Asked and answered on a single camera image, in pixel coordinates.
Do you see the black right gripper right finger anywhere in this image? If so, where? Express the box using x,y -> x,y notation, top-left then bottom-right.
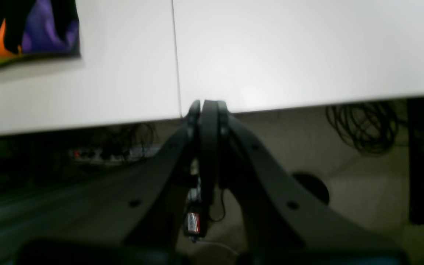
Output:
218,101 -> 407,265

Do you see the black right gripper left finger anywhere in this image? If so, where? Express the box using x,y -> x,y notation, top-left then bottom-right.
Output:
17,100 -> 219,265

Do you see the black T-shirt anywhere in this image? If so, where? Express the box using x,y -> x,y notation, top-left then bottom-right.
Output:
0,0 -> 81,67

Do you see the black box with name sticker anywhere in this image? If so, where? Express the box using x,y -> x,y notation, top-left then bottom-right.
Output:
182,210 -> 208,238

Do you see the black round lamp base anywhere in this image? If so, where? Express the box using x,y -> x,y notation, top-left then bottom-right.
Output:
291,172 -> 330,206

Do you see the grey power strip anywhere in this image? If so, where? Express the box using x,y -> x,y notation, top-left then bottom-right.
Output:
68,145 -> 160,164

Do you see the white thin cable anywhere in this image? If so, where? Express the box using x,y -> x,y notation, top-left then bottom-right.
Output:
197,240 -> 240,256

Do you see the coiled black cable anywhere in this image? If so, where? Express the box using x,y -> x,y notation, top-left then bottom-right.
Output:
325,103 -> 400,155

